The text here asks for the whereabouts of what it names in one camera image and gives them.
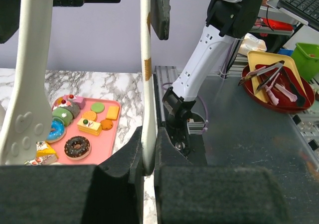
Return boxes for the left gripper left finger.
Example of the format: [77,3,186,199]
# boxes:
[0,127,144,224]

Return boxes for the pink paw tongs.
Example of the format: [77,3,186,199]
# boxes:
[238,62,298,106]

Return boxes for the orange chip cookie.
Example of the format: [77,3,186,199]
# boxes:
[100,119,113,130]

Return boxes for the yellow sponge cake square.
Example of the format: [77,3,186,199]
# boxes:
[77,118,102,136]

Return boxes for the yellow tray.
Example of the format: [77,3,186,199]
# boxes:
[246,50,310,104]

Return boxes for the green swiss roll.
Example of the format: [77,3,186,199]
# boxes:
[52,107,73,127]

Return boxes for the green round biscuit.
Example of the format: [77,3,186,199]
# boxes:
[91,102,105,113]

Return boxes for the metal tongs in bowl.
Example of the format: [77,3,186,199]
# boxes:
[238,60,286,92]

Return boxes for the yellow cake slice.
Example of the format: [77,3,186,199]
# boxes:
[36,141,59,158]

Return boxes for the red round bowl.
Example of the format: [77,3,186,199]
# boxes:
[242,66,315,113]

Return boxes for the black keyboard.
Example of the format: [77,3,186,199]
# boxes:
[278,0,319,20]

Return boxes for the chocolate sprinkle donut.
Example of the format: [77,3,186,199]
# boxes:
[64,136,92,160]

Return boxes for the pink cake slice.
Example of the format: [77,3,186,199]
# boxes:
[63,94,85,110]

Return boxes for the orange sandwich biscuit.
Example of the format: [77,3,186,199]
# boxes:
[82,111,98,121]

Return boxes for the blue glazed donut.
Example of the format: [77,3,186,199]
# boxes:
[46,120,66,143]

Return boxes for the green plastic bin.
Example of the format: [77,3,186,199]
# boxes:
[291,42,319,82]

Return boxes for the pink serving tray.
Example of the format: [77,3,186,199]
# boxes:
[45,97,121,165]

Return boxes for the yellow rectangular biscuit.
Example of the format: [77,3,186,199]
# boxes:
[106,106,120,120]

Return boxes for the chocolate swiss roll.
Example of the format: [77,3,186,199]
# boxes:
[59,100,80,118]

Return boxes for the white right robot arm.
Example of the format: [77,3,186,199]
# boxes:
[0,0,262,164]

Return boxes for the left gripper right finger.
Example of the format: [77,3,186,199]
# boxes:
[154,127,292,224]

